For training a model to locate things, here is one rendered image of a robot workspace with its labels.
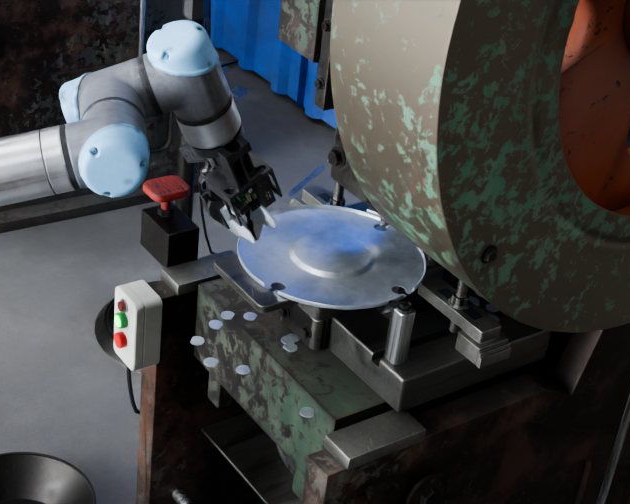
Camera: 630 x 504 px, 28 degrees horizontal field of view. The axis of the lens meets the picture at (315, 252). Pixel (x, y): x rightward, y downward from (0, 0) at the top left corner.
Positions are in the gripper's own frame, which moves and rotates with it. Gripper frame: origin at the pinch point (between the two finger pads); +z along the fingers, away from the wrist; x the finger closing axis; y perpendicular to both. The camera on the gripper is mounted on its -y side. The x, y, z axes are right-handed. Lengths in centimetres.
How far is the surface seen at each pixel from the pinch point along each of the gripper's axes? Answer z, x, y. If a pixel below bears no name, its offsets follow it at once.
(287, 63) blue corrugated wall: 132, 103, -186
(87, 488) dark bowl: 75, -35, -45
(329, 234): 18.6, 14.8, -7.6
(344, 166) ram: 5.4, 19.3, -4.5
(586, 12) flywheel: -31, 33, 35
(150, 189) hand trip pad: 14.6, 0.0, -36.4
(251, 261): 12.8, 1.2, -7.5
